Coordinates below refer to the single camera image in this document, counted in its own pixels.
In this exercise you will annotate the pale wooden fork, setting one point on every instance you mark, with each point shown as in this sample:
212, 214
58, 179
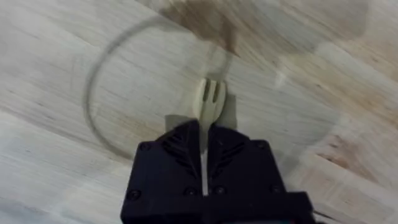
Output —
210, 99

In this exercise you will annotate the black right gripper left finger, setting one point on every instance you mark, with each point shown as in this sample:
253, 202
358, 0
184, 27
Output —
164, 174

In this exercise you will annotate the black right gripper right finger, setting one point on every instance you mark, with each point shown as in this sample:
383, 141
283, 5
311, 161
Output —
245, 168

